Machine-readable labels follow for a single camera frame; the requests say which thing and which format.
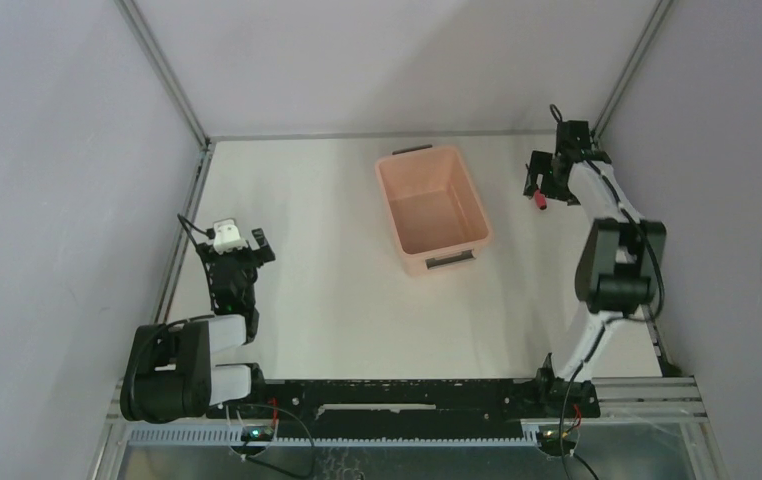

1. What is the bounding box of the red black screwdriver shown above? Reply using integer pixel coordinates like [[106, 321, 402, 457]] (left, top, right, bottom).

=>
[[524, 173, 547, 210]]

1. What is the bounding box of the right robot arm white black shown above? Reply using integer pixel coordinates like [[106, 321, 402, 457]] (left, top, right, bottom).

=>
[[524, 114, 667, 419]]

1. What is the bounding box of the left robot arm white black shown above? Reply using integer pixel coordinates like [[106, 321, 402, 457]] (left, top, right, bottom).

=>
[[120, 221, 276, 424]]

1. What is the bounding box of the pink plastic bin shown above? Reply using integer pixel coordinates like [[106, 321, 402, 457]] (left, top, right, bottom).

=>
[[375, 145, 493, 276]]

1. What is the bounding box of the left controller circuit board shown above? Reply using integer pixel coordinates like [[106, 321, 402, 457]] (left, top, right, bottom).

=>
[[241, 426, 274, 444]]

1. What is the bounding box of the controller circuit board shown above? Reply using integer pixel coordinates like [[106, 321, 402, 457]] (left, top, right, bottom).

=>
[[241, 426, 274, 444], [536, 430, 576, 458]]

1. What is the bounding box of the right controller circuit board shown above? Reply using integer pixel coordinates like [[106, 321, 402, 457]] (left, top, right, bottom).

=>
[[536, 430, 576, 458]]

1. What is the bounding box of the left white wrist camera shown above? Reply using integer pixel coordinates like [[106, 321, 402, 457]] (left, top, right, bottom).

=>
[[212, 218, 248, 254]]

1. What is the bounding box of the black cable left base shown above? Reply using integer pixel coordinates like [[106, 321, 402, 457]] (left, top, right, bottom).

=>
[[225, 402, 318, 480]]

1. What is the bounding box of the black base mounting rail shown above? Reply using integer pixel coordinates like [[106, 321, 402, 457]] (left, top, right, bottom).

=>
[[206, 378, 601, 438]]

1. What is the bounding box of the perforated metal cable tray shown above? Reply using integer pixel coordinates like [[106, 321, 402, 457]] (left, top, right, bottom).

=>
[[128, 424, 540, 448]]

